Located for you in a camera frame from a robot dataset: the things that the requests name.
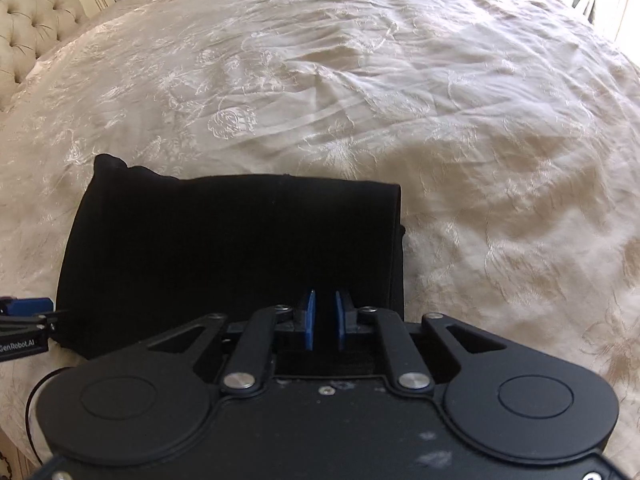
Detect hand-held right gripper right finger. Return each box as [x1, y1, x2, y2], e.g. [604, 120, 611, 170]
[334, 289, 507, 394]

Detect cream bed frame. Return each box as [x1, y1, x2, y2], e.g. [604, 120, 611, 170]
[0, 440, 41, 480]

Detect pale curtain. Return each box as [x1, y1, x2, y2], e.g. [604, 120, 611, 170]
[567, 0, 640, 61]

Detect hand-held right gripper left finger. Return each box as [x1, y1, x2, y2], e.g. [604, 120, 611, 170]
[144, 287, 317, 394]

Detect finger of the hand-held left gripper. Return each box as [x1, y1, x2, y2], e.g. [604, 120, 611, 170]
[0, 297, 71, 334]

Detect cream tufted headboard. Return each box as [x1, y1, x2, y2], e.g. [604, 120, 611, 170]
[0, 0, 117, 113]

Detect black cable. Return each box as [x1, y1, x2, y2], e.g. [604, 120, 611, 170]
[24, 367, 72, 467]

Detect cream embroidered bedspread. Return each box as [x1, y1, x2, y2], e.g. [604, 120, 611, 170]
[0, 0, 640, 466]

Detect black pants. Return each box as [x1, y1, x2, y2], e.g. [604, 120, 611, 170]
[54, 153, 407, 376]

